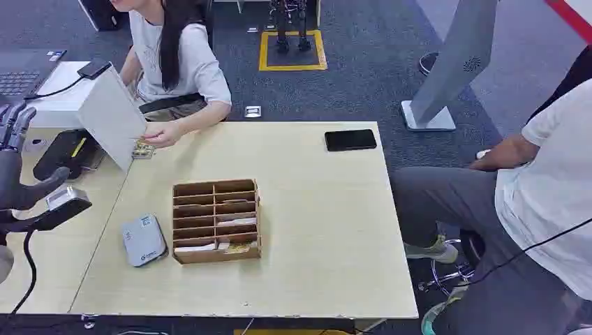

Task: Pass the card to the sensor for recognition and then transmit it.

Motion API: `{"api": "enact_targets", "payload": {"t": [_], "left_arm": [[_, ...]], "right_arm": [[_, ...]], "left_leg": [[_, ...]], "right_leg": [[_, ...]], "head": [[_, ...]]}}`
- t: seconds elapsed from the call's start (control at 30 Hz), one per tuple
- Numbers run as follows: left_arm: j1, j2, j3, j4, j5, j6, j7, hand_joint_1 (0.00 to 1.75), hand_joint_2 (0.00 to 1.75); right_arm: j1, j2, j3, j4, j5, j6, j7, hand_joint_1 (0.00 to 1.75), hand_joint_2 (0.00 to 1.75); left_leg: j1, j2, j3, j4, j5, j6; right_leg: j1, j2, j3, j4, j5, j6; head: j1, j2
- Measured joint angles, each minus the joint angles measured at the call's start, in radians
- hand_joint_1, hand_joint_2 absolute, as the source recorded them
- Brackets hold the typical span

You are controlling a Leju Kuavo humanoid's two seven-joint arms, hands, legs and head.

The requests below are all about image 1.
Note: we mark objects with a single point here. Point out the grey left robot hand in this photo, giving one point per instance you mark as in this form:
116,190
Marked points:
11,180

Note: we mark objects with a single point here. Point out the stack of patterned cards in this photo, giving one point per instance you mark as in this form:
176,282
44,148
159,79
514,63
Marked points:
142,151

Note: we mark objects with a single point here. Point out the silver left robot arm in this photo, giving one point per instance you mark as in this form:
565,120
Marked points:
3,263

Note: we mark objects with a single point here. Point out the grey round desk grommet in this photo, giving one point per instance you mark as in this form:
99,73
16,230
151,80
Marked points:
36,144

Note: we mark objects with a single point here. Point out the black desktop printer device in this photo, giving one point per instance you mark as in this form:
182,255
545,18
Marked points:
64,152

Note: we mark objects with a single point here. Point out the dark grey laptop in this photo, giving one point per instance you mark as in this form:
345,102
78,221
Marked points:
21,74

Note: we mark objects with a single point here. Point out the white desk riser box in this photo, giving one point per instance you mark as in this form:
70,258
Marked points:
111,115

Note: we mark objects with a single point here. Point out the black power adapter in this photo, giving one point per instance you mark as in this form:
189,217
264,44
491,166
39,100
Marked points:
94,69

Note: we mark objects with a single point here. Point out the grey flat card case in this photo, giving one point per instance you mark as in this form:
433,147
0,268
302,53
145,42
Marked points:
143,240

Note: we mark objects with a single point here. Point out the black office chair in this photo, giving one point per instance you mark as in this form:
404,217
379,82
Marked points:
171,102

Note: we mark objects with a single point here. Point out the black cabinet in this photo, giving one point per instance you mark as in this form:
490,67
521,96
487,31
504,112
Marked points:
101,14

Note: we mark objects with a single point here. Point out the white card in box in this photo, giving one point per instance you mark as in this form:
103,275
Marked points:
194,248
238,222

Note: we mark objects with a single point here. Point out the wooden slotted card box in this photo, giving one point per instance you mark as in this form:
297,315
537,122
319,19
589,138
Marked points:
215,223

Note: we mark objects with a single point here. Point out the person across the desk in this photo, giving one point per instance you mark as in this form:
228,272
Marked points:
185,64

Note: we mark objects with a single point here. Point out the yellow printed card in box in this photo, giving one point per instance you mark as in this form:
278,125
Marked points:
239,248

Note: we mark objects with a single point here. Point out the silver floor outlet plate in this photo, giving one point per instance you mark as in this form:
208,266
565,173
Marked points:
252,111

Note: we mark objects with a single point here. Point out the yellow floor tape square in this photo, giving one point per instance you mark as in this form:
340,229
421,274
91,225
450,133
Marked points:
264,51

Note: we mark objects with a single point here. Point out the small silver floor outlet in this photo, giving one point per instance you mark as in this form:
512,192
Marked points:
252,29

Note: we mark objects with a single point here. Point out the black robot legs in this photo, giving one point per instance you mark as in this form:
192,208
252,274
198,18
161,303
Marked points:
292,27

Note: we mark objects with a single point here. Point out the black smartphone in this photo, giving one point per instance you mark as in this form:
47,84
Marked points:
350,140

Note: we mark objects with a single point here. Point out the round black floor base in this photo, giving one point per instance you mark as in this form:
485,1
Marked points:
428,64

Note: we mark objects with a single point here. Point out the chrome stool base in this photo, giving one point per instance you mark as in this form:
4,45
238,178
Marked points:
451,277

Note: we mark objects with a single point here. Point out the grey slanted kiosk stand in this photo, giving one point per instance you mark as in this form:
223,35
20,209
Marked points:
455,64

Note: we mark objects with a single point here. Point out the person seated beside desk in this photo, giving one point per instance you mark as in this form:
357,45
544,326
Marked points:
532,203

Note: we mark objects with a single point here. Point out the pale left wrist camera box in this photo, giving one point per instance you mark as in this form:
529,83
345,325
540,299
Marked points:
62,205

